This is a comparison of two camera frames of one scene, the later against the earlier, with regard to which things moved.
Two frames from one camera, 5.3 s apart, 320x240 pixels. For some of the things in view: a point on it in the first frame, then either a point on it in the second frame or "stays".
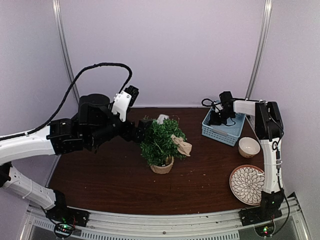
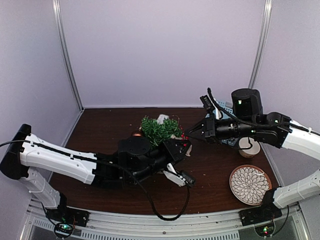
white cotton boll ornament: [161, 118] stays
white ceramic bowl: [248, 147] stays
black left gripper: [128, 134] to [170, 147]
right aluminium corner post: [260, 48] stays
